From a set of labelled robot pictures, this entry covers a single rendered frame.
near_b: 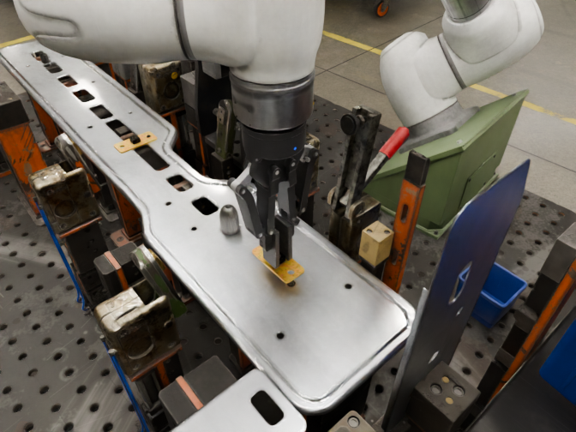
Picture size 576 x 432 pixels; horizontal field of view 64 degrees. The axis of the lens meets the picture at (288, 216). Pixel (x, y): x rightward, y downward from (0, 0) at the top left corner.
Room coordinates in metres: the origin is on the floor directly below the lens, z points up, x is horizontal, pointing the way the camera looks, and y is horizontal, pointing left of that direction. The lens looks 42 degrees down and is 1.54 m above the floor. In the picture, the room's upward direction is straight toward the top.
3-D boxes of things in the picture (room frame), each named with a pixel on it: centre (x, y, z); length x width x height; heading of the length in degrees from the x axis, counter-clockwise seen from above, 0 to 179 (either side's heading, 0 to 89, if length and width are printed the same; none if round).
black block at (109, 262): (0.50, 0.27, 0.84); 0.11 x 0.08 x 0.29; 130
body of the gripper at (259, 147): (0.47, 0.02, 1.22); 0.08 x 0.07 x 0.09; 130
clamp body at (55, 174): (0.66, 0.41, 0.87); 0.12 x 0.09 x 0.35; 130
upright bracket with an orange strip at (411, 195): (0.49, -0.17, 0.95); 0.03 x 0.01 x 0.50; 40
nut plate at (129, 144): (0.82, 0.32, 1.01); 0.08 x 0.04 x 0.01; 131
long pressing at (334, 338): (0.83, 0.34, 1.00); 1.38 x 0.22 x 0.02; 40
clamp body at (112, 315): (0.38, 0.21, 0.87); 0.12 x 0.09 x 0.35; 130
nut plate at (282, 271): (0.47, 0.02, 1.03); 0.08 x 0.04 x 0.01; 40
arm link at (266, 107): (0.47, 0.02, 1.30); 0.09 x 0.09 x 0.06
